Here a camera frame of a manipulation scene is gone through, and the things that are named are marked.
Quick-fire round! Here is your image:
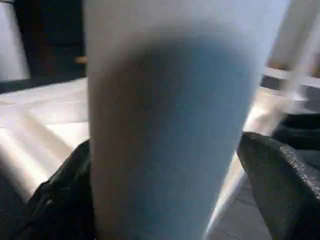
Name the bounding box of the black cabinet with gold label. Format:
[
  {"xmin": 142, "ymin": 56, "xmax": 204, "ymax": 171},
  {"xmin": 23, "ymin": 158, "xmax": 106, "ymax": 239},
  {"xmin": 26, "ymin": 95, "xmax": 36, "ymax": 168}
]
[{"xmin": 13, "ymin": 0, "xmax": 88, "ymax": 79}]

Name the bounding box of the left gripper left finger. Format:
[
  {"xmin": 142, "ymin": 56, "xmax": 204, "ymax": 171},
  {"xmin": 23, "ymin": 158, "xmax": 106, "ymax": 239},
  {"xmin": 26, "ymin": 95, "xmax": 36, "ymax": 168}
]
[{"xmin": 26, "ymin": 139, "xmax": 97, "ymax": 240}]

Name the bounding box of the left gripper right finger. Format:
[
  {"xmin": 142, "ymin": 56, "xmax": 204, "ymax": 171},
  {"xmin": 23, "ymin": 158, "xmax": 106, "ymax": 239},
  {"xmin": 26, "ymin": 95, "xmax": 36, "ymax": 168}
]
[{"xmin": 236, "ymin": 131, "xmax": 320, "ymax": 240}]

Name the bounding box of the white plastic table top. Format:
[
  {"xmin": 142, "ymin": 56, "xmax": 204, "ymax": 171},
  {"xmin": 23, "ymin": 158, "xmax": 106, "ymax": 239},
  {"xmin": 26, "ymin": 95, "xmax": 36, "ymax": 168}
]
[{"xmin": 0, "ymin": 76, "xmax": 310, "ymax": 240}]

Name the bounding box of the black work mat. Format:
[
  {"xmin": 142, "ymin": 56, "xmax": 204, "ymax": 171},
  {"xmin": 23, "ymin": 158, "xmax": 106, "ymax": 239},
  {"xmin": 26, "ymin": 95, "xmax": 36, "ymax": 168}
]
[{"xmin": 0, "ymin": 74, "xmax": 320, "ymax": 166}]

